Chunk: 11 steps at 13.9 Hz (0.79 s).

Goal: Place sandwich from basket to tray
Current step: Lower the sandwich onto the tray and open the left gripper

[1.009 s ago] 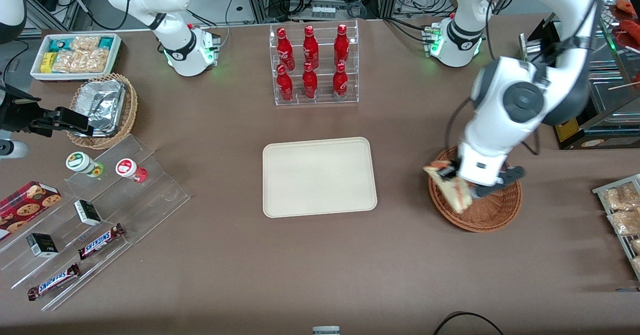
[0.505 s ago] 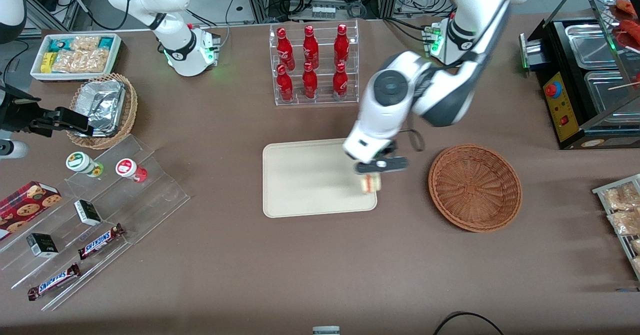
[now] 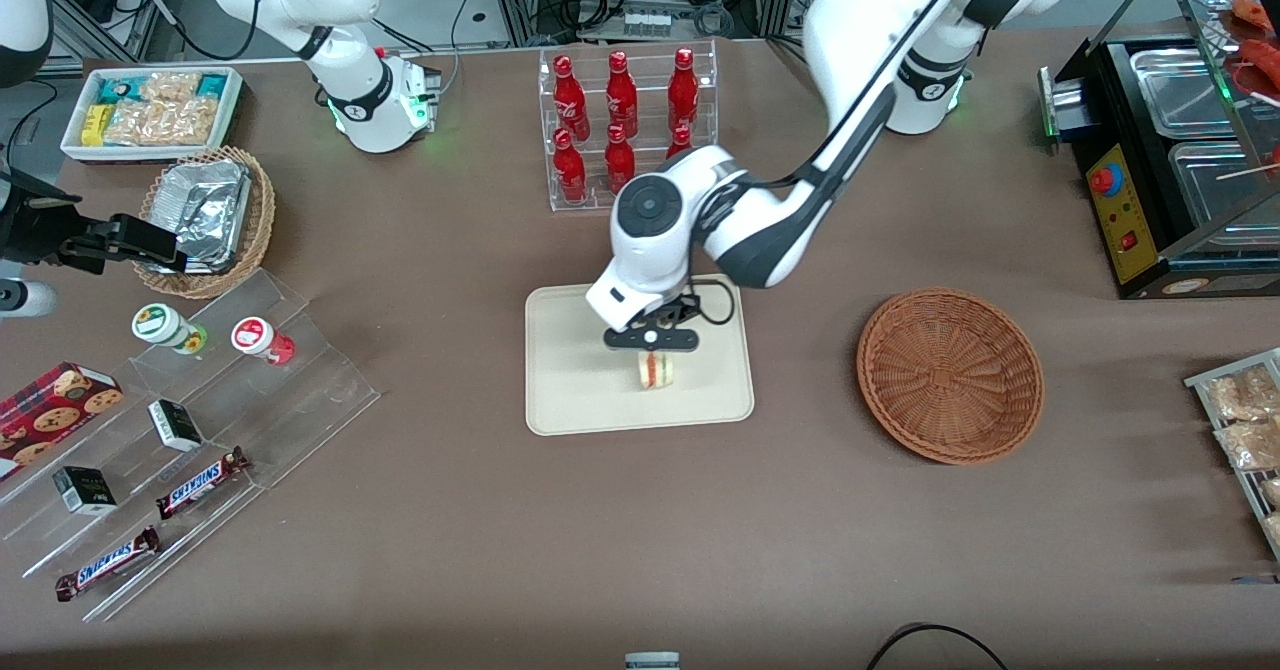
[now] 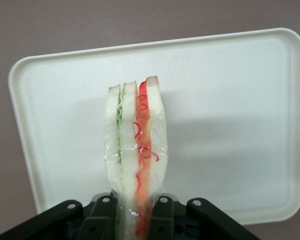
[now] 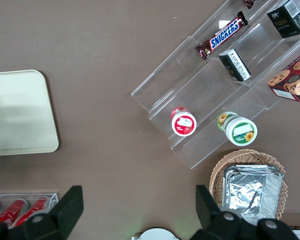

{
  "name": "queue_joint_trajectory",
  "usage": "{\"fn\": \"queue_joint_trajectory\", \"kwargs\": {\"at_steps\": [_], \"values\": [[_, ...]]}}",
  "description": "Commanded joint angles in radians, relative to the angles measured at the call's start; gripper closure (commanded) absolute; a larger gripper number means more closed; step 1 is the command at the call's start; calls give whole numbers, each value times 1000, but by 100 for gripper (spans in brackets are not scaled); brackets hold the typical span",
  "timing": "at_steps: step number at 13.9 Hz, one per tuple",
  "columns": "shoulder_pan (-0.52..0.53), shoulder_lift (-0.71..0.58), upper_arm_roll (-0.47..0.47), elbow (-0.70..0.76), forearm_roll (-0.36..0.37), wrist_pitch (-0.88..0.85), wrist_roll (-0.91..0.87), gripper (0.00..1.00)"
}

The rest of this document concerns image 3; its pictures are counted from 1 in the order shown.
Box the clear acrylic stepped stand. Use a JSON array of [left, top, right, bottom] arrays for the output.
[[0, 268, 381, 623]]

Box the Snickers chocolate bar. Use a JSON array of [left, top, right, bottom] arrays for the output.
[[55, 526, 162, 602], [156, 447, 251, 521]]

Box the red cookie box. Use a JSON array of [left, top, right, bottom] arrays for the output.
[[0, 362, 125, 483]]

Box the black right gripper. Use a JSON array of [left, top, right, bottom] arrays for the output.
[[0, 172, 191, 273]]

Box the beige rectangular tray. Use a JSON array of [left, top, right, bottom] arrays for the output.
[[525, 273, 755, 437]]

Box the light wicker basket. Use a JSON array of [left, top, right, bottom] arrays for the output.
[[132, 146, 276, 300]]

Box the black cable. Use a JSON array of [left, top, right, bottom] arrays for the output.
[[865, 623, 1011, 670]]

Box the aluminium foil tray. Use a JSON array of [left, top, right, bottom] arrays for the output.
[[150, 158, 251, 273]]

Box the metal wire tray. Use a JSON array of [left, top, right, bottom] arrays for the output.
[[1184, 348, 1280, 561]]

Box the clear acrylic bottle rack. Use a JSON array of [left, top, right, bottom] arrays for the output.
[[538, 40, 719, 213]]

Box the steel warmer pan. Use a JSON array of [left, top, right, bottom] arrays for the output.
[[1130, 47, 1236, 139], [1168, 140, 1280, 229]]

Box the small black box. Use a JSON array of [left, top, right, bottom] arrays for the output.
[[52, 466, 118, 517], [148, 399, 204, 453]]

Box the brown round wicker basket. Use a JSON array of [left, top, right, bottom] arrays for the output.
[[856, 288, 1046, 466]]

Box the black food warmer machine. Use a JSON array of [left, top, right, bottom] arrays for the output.
[[1038, 0, 1280, 300]]

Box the red label cup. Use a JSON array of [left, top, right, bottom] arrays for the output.
[[231, 317, 296, 366]]

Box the white rectangular snack bin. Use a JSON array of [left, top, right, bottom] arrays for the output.
[[60, 66, 244, 163]]

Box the small beige snack bag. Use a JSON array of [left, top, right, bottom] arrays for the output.
[[140, 72, 203, 103]]

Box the green label cup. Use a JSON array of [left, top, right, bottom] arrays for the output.
[[131, 304, 209, 355]]

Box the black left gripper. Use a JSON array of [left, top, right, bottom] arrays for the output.
[[603, 295, 701, 365]]

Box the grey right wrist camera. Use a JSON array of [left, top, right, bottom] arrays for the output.
[[0, 280, 58, 319]]

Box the large beige snack bag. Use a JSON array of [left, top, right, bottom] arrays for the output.
[[103, 98, 219, 147]]

